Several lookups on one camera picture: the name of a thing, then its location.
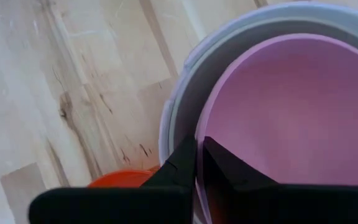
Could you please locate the pink plastic bowl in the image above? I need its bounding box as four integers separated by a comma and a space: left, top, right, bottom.
195, 33, 358, 224

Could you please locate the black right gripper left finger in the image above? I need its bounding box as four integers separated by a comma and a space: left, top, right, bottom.
28, 133, 198, 224

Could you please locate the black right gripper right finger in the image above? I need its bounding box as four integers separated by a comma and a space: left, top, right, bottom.
202, 136, 358, 224

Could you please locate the large white bowl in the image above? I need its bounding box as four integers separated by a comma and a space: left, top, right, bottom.
158, 1, 358, 170

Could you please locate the small orange bowl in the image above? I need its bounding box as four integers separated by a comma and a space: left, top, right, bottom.
87, 164, 161, 189

